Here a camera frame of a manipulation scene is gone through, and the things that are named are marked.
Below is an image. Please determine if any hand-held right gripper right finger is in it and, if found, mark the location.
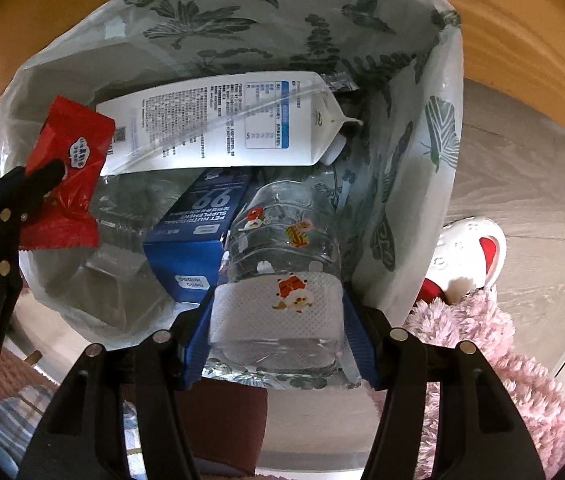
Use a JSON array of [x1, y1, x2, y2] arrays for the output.
[[341, 282, 546, 480]]

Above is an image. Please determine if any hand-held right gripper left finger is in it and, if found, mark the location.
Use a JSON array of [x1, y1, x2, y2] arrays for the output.
[[16, 305, 213, 480]]

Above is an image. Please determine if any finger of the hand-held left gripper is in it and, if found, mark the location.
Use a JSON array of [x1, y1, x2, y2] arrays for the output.
[[0, 159, 64, 281]]

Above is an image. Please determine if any red packet with white label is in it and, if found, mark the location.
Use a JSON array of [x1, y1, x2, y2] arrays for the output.
[[18, 96, 117, 251]]

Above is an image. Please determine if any dark blue cardboard box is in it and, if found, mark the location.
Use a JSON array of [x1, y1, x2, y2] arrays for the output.
[[142, 167, 263, 306]]

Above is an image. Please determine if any clear sticker-decorated plastic bottle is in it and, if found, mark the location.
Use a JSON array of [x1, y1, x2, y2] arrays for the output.
[[206, 180, 348, 378]]

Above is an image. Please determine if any clear plastic clamshell container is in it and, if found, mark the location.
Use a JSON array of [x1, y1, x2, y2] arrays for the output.
[[82, 170, 203, 321]]

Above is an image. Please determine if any white milk carton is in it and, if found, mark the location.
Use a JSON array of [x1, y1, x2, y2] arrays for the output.
[[95, 71, 363, 177]]

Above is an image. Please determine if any clear plastic packaging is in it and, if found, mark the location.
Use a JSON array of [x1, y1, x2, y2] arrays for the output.
[[105, 77, 358, 173]]

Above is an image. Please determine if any leaf-print plastic trash bag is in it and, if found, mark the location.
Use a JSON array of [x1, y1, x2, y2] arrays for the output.
[[0, 0, 466, 391]]

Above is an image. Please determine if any pink chenille rug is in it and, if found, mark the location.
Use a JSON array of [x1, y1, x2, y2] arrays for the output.
[[0, 340, 66, 396]]

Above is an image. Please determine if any dark maroon cloth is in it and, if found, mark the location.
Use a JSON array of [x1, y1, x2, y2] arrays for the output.
[[172, 385, 269, 480]]

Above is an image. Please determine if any white and red slipper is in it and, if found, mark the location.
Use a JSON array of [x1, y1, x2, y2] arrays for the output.
[[420, 216, 507, 306], [367, 287, 565, 480]]

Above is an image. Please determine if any wooden bed frame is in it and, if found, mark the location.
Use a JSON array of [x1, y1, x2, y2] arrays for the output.
[[0, 0, 565, 163]]

